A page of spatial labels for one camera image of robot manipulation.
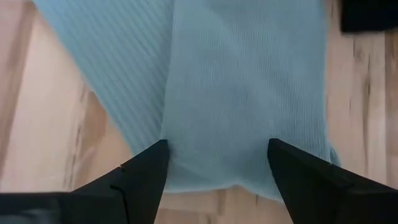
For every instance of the black garment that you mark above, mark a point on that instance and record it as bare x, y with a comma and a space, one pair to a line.
370, 14

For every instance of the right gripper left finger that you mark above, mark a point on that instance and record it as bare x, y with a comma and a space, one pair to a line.
140, 186

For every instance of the pale green knit cloth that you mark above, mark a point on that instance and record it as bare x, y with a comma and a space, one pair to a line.
233, 77

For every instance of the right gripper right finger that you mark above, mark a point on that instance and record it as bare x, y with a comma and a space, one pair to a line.
311, 193

